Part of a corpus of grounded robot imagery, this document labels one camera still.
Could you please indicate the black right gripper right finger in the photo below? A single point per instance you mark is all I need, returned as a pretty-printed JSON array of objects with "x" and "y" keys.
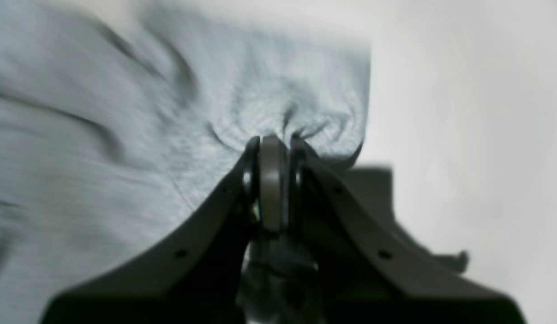
[{"x": 368, "y": 274}]

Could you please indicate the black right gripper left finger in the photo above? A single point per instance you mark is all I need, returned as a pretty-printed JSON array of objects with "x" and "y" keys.
[{"x": 192, "y": 275}]

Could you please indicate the grey t-shirt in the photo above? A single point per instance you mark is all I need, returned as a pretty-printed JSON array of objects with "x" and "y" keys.
[{"x": 108, "y": 143}]

